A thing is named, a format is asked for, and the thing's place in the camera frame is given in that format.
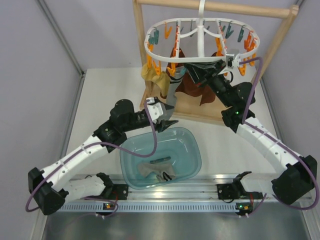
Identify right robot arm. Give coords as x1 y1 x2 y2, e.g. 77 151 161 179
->
184 60 320 211

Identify slotted cable duct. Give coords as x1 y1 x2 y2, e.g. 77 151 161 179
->
58 201 252 213

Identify aluminium mounting rail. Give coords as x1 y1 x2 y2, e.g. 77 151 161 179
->
39 172 313 201

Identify right brown sock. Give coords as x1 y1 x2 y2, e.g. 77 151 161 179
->
198 51 223 107

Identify dark clip in tub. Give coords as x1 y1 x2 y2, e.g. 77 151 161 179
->
149 156 171 164

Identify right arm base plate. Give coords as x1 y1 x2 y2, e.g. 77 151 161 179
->
216 183 250 201

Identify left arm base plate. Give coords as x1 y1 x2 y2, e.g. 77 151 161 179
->
88 184 129 201

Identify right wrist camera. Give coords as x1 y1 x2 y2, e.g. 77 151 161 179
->
226 49 240 69

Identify yellow sock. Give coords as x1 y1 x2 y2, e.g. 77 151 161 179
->
141 63 158 83
151 71 171 99

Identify wooden hanging rack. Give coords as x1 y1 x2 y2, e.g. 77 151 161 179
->
133 0 299 124

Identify white round clip hanger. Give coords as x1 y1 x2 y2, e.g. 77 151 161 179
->
143 0 260 77

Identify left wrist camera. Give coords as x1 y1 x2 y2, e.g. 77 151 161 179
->
145 97 162 121

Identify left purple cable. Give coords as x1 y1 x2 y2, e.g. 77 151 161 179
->
25 101 158 218

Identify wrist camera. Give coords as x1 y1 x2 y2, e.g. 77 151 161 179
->
145 97 162 121
226 49 240 69

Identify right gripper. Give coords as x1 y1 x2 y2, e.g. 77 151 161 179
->
185 59 234 108

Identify teal plastic tub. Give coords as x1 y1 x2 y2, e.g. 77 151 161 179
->
119 127 202 187

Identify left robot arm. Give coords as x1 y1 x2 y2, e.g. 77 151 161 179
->
25 97 176 216

